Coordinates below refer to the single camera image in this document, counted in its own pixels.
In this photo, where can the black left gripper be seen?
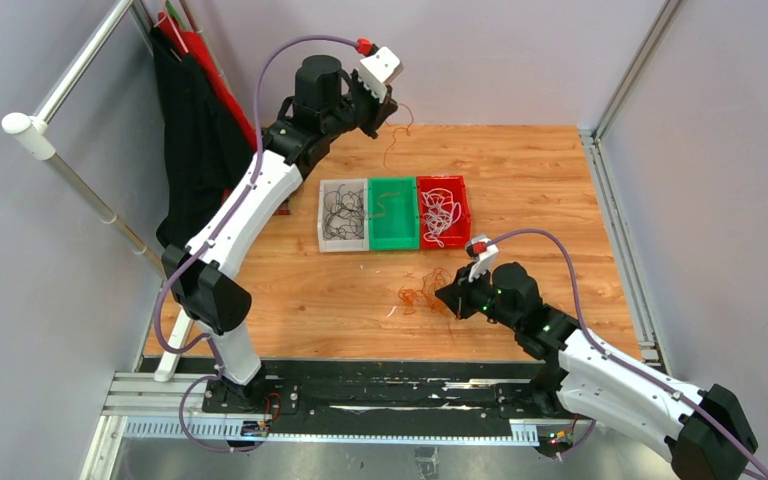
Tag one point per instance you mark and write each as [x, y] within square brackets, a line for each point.
[381, 111]

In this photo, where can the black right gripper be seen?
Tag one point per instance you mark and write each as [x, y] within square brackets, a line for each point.
[458, 293]

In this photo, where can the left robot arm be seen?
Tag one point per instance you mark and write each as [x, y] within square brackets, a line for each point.
[327, 102]

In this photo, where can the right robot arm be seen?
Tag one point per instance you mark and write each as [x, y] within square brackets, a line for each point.
[703, 433]

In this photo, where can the red plastic bin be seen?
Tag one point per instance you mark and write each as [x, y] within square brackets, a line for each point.
[444, 212]

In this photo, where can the green plastic bin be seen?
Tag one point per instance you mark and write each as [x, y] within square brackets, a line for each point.
[393, 213]

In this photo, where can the white plastic bin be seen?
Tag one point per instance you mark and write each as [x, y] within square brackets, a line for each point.
[342, 218]

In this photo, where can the black garment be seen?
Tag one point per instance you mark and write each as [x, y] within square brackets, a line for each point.
[205, 153]

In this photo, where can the red garment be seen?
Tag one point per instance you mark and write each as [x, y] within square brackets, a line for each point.
[189, 43]

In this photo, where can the silver clothes rack pole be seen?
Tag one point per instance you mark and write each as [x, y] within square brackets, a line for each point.
[99, 129]

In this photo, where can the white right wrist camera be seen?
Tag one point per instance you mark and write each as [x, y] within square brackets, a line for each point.
[483, 253]

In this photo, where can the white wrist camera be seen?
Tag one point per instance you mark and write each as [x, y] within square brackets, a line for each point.
[377, 71]
[483, 253]

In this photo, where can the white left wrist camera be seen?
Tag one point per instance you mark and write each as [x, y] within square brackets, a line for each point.
[377, 71]

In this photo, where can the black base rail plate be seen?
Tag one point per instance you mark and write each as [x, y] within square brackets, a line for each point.
[400, 399]

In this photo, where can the aluminium frame rail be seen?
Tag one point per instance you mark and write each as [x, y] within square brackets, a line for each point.
[625, 253]

